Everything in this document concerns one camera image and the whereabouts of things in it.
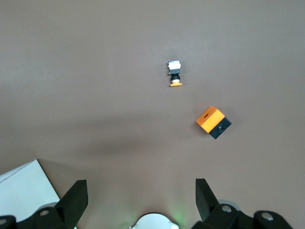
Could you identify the orange and black box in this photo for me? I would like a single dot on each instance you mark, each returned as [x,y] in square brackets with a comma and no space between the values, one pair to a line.
[210,119]

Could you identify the brown table cover sheet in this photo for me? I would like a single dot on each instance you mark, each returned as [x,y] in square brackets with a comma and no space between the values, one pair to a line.
[95,71]

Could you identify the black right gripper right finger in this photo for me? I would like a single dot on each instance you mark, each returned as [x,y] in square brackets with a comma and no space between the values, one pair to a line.
[209,212]

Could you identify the white drawer cabinet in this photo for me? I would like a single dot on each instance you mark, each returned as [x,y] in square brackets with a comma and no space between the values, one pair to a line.
[21,186]

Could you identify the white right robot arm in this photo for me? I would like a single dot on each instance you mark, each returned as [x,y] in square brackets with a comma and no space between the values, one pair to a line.
[155,221]

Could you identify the orange capped push button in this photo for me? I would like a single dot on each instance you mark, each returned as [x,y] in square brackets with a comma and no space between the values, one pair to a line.
[174,70]

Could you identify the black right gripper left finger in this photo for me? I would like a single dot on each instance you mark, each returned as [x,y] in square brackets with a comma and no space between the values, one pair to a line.
[71,205]

